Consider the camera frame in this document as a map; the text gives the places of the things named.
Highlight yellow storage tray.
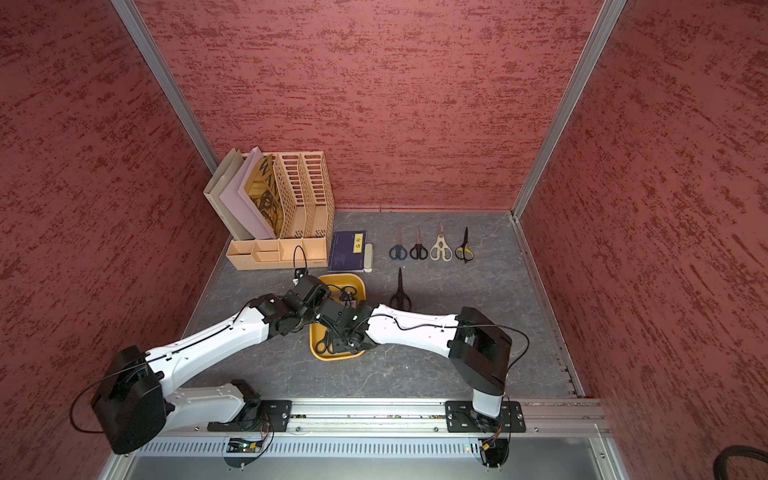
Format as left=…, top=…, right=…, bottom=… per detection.
left=309, top=273, right=367, bottom=361

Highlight all black scissors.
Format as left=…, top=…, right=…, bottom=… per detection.
left=389, top=268, right=412, bottom=312

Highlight dark blue handled scissors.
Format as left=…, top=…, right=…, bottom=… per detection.
left=389, top=229, right=408, bottom=261

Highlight black red handled scissors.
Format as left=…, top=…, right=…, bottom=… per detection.
left=409, top=227, right=429, bottom=261

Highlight cream handled kitchen scissors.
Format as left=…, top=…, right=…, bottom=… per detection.
left=429, top=223, right=453, bottom=262

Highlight yellow black handled scissors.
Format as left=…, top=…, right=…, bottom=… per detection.
left=454, top=228, right=474, bottom=263

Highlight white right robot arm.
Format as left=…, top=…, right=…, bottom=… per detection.
left=313, top=300, right=512, bottom=418

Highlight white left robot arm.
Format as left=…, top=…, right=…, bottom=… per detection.
left=90, top=293, right=324, bottom=454

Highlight dark blue book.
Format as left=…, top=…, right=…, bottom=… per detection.
left=328, top=230, right=366, bottom=272

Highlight pale green stapler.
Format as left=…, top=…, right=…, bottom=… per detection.
left=363, top=242, right=374, bottom=273

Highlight yellow patterned book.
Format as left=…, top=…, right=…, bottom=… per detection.
left=241, top=153, right=284, bottom=238

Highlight lilac folder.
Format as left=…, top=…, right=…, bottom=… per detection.
left=220, top=147, right=276, bottom=240

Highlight beige desk organizer file rack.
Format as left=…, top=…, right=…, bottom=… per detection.
left=226, top=151, right=335, bottom=271

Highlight grey-green folder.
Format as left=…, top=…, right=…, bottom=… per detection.
left=203, top=148, right=254, bottom=241

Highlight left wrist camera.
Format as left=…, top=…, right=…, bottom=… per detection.
left=282, top=274, right=330, bottom=316

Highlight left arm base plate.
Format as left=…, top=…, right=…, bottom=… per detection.
left=207, top=400, right=293, bottom=433

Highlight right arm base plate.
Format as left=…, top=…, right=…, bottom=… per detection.
left=445, top=399, right=526, bottom=434

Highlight aluminium mounting rail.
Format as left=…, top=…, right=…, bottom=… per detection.
left=102, top=398, right=626, bottom=479

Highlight black cable loop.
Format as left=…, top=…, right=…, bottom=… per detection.
left=712, top=444, right=768, bottom=480

